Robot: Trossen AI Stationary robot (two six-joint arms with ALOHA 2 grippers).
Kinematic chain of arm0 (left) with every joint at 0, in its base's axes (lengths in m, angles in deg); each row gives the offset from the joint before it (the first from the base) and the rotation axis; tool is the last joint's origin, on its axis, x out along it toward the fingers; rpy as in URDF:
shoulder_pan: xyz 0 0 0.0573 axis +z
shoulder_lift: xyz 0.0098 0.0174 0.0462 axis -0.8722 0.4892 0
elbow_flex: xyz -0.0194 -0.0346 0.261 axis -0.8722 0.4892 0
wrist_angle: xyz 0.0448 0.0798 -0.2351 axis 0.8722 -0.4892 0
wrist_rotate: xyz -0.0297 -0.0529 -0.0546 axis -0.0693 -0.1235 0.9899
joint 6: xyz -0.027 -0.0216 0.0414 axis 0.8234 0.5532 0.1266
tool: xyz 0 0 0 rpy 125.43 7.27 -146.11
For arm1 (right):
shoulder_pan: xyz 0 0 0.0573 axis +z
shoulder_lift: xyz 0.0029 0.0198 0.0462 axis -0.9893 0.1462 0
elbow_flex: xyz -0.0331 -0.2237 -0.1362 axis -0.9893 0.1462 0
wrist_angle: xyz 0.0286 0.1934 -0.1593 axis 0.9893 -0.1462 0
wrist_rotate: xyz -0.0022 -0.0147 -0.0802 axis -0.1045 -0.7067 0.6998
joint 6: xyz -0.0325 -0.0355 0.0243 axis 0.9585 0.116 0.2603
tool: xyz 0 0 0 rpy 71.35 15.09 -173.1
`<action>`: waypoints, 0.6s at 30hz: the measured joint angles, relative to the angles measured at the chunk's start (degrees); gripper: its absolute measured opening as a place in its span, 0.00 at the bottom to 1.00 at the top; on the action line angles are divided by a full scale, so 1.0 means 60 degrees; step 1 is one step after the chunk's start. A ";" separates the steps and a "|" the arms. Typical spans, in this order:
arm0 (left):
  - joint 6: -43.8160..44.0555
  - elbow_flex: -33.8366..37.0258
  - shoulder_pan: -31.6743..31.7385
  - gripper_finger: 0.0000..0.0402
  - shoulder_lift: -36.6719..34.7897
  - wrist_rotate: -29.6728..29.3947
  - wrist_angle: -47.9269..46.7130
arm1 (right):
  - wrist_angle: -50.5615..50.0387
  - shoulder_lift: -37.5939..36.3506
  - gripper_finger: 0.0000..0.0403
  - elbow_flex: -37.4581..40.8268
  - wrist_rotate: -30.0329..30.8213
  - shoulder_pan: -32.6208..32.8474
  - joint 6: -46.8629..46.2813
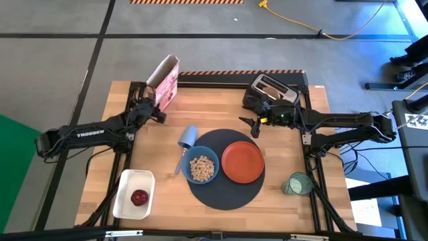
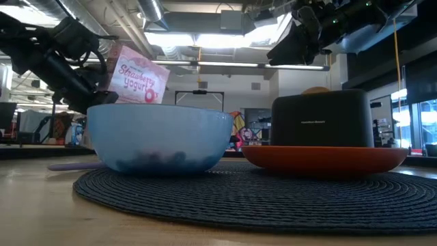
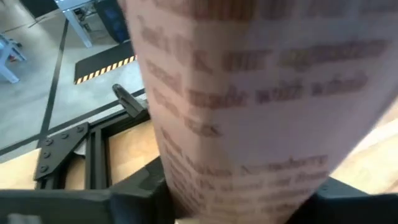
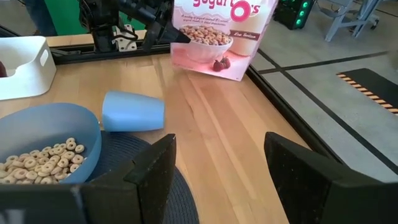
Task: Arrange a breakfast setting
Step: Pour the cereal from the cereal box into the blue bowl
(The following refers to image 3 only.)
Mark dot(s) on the black aluminium table frame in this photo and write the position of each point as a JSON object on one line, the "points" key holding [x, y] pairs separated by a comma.
{"points": [[62, 149]]}

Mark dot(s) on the white furniture frame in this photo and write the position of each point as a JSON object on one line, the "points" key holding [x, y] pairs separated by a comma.
{"points": [[9, 59]]}

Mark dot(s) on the grey metal table leg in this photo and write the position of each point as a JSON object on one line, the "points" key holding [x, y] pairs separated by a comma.
{"points": [[77, 25]]}

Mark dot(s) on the pink strawberry yogurt cereal box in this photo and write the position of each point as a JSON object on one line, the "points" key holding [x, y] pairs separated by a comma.
{"points": [[248, 109]]}

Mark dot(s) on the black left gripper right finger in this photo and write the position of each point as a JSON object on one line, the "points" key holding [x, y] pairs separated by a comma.
{"points": [[348, 208]]}

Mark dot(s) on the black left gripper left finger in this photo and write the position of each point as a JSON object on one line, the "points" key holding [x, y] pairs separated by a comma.
{"points": [[77, 207]]}

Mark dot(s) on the dark blue box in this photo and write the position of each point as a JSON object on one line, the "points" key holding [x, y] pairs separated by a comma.
{"points": [[112, 18]]}

